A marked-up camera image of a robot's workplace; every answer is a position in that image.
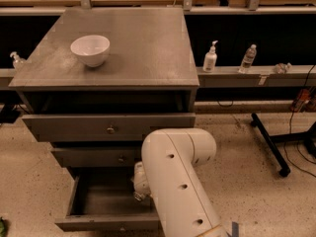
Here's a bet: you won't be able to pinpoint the clear plastic water bottle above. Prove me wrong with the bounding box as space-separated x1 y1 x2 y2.
238 44 257 73

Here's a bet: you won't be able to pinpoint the white lotion pump bottle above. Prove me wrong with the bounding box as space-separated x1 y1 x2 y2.
202 40 217 72

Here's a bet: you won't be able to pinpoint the black stand base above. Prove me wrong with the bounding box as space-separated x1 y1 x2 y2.
251 114 316 177

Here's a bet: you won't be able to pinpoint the orange power tool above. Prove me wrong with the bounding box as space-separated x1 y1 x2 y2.
290 89 316 113

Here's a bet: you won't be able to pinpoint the white ceramic bowl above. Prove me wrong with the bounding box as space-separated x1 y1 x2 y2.
70 35 111 67

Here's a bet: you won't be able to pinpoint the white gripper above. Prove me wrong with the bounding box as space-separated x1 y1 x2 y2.
132 162 150 197

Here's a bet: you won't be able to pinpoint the grey open bottom drawer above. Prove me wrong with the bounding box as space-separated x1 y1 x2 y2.
55 167 160 231

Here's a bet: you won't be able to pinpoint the crumpled clear plastic wrap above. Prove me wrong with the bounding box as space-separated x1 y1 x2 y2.
275 63 292 74

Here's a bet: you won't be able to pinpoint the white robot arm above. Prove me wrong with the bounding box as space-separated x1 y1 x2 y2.
133 128 228 237

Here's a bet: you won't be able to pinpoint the grey middle drawer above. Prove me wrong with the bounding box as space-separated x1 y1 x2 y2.
51 146 140 168

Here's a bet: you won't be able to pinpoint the grey wooden drawer cabinet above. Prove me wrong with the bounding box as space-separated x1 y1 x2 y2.
9 7 200 183

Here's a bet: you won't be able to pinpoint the grey top drawer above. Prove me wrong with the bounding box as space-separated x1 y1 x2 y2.
23 114 196 142

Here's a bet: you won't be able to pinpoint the grey metal shelf rail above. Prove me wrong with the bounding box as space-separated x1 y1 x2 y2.
197 65 316 88

